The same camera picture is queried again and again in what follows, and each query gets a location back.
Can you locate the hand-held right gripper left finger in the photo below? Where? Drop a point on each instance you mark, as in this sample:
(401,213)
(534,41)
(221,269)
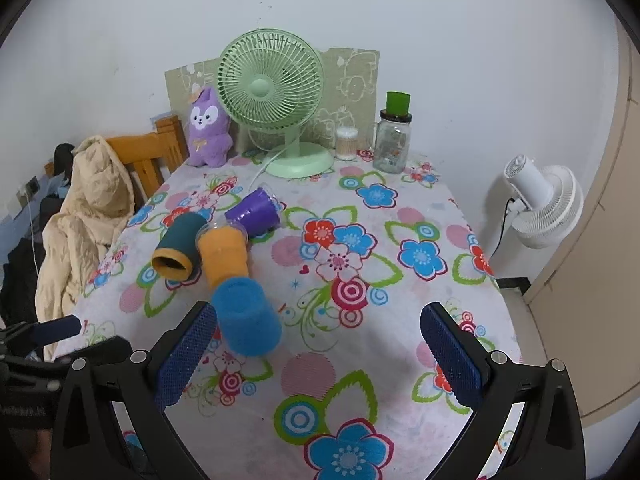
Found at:
(182,355)

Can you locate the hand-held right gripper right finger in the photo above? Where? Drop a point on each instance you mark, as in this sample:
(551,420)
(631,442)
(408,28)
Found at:
(452,355)

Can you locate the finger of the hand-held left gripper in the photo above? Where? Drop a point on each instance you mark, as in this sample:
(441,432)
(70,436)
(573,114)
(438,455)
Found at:
(102,348)
(56,330)

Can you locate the blue cup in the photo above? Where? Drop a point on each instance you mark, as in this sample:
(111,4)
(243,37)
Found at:
(247,317)

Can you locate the orange cup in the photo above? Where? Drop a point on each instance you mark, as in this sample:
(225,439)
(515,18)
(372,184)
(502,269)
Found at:
(225,255)

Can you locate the dark teal cup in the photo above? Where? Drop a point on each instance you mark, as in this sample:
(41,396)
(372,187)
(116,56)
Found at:
(180,245)

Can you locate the purple cup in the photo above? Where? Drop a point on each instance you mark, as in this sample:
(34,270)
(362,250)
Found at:
(255,212)

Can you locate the dark clothing pile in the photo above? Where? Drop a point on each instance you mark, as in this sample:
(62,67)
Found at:
(20,280)

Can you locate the beige padded jacket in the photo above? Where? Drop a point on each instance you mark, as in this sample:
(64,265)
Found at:
(85,210)

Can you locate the floral tablecloth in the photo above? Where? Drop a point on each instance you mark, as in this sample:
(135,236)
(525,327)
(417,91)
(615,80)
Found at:
(360,240)

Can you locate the black garment on chair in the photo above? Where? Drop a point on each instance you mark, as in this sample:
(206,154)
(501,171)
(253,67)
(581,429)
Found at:
(62,155)

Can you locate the beige wooden door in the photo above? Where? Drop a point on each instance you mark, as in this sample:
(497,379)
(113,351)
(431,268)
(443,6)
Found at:
(600,260)

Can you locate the white floor fan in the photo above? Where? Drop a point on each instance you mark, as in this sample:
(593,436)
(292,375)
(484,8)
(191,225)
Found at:
(545,205)

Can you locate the wooden chair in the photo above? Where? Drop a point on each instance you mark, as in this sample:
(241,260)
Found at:
(150,150)

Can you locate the small pink object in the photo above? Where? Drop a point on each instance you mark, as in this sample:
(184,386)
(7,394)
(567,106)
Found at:
(366,154)

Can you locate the glass jar with green lid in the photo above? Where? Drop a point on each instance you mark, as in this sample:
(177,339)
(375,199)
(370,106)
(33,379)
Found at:
(392,145)

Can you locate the purple plush toy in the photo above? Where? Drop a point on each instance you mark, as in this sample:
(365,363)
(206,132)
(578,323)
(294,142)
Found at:
(205,130)

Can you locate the cotton swab container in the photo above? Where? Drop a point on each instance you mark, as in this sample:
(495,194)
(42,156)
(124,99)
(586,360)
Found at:
(347,144)

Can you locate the green desk fan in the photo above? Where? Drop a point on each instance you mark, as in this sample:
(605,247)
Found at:
(260,87)

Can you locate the printed cardboard panel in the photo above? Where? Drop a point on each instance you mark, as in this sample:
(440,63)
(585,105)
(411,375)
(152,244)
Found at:
(350,80)

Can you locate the wall socket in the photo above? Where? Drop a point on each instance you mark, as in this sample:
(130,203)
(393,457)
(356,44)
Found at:
(32,186)

